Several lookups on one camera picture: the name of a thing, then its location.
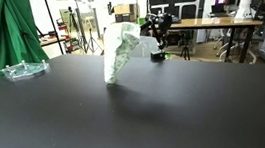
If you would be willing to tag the thin light tripod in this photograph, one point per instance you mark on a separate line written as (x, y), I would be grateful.
(93, 41)

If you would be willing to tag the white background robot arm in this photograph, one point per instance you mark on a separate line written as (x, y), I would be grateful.
(245, 6)

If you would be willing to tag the black panel cabinet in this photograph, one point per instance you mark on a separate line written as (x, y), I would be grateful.
(175, 3)

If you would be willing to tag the tall black camera tripod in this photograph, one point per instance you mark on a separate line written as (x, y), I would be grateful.
(77, 30)

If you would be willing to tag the small brown cardboard box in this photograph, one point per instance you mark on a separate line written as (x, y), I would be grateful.
(126, 9)

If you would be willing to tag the short black tripod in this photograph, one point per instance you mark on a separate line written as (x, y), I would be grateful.
(185, 52)

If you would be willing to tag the computer monitor with pink screen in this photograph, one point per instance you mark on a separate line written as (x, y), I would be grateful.
(222, 3)

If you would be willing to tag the green backdrop curtain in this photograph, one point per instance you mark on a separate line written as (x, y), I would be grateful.
(6, 36)

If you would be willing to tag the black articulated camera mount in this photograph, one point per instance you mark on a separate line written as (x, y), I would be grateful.
(163, 27)

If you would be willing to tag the black backdrop stand pole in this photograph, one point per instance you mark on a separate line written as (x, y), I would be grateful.
(50, 17)

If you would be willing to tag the clear acrylic plate with standoffs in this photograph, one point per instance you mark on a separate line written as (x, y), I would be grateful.
(25, 70)

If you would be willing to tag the white cloth with green print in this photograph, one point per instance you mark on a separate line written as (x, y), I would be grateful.
(117, 55)

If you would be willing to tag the long wooden work table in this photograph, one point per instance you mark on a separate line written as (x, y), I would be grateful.
(212, 22)

